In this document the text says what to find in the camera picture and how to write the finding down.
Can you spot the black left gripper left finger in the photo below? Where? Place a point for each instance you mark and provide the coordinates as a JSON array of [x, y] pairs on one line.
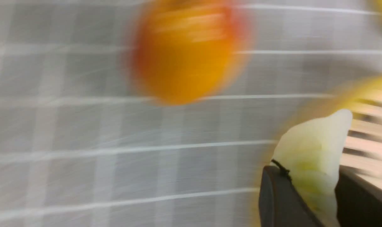
[[279, 203]]

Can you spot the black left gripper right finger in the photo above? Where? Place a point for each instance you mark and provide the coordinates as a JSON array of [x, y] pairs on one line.
[[359, 202]]

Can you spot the bamboo steamer tray yellow rim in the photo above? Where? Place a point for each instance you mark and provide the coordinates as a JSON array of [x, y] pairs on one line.
[[362, 153]]

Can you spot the pale yellow dumpling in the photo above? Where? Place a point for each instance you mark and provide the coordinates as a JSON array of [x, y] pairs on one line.
[[309, 153]]

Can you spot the orange red toy pear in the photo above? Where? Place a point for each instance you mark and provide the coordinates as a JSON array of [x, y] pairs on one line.
[[185, 50]]

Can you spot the grey checked tablecloth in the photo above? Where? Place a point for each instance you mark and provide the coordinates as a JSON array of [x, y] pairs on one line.
[[79, 147]]

